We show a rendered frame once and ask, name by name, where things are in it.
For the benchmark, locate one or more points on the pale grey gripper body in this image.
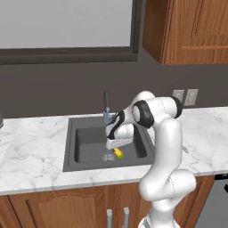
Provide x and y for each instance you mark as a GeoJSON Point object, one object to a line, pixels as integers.
{"type": "Point", "coordinates": [118, 142]}

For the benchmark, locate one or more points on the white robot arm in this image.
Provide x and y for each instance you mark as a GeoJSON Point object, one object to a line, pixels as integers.
{"type": "Point", "coordinates": [166, 142]}

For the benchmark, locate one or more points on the yellow corn cob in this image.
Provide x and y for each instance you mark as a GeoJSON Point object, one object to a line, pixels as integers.
{"type": "Point", "coordinates": [118, 152]}

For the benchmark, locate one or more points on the dark grey sink basin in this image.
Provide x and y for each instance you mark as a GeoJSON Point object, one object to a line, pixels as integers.
{"type": "Point", "coordinates": [89, 142]}

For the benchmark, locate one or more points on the dark grey sink faucet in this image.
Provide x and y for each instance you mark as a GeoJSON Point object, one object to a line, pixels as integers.
{"type": "Point", "coordinates": [106, 102]}

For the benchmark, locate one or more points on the blue water stream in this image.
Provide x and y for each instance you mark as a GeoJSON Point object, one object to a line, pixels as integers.
{"type": "Point", "coordinates": [107, 118]}

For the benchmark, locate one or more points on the small pale grey stick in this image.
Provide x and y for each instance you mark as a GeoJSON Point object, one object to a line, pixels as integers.
{"type": "Point", "coordinates": [185, 149]}

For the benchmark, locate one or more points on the grey dishwasher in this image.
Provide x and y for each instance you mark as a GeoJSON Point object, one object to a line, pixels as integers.
{"type": "Point", "coordinates": [216, 201]}

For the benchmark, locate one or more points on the dark framed window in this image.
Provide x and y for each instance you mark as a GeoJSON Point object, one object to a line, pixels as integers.
{"type": "Point", "coordinates": [65, 26]}

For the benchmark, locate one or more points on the small white wall outlet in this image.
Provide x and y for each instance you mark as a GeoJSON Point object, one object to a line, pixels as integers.
{"type": "Point", "coordinates": [178, 95]}

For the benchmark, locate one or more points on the large white wall outlet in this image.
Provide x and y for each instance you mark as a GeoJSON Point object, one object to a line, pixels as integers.
{"type": "Point", "coordinates": [191, 97]}

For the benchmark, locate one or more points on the wooden wall cupboard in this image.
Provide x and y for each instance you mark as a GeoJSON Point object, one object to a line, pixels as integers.
{"type": "Point", "coordinates": [190, 29]}

